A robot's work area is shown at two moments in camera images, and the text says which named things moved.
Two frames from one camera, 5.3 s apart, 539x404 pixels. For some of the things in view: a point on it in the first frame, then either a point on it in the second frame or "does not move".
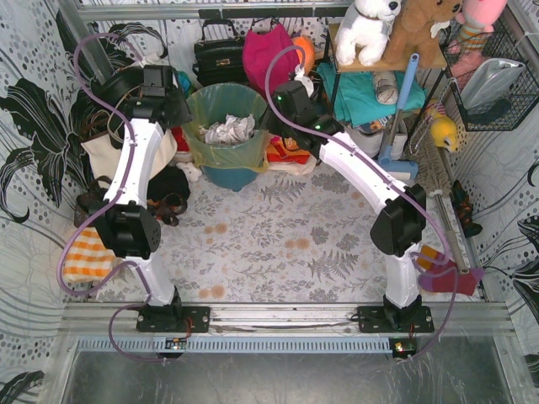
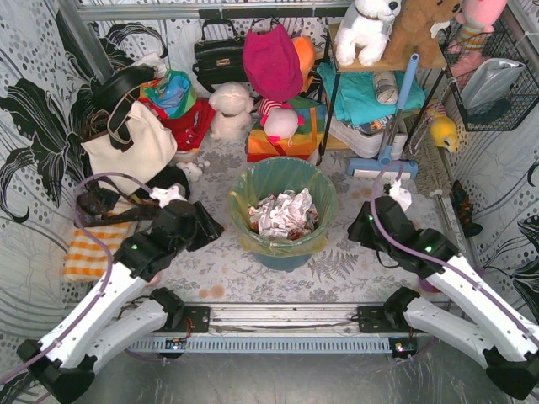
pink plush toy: x=476 y=20 does not move
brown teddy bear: x=418 y=31 does not move
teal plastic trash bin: x=232 y=178 to x=273 y=175
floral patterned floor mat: x=289 y=236 does not move
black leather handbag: x=220 y=61 does not move
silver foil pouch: x=489 y=83 does not move
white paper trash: x=233 y=130 to x=289 y=215
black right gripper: x=269 y=122 to x=362 y=225
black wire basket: x=495 y=81 does not move
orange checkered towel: x=88 y=258 does not move
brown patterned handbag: x=169 y=206 does not move
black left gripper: x=178 y=112 to x=204 y=225
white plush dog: x=365 y=27 does not move
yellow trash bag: x=210 y=103 to x=271 y=176
